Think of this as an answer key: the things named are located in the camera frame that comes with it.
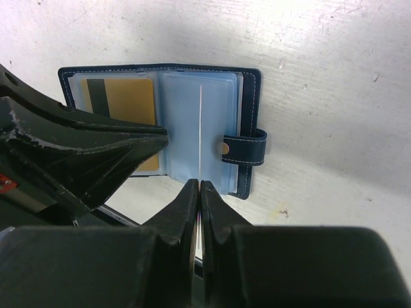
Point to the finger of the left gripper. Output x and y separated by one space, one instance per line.
54 157

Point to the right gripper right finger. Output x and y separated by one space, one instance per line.
263 266

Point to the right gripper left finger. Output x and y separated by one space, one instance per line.
146 266

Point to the gold card magnetic stripe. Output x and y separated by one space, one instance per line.
124 99

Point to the blue leather card holder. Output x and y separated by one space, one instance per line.
232 144

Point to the gold card face up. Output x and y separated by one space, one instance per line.
199 251

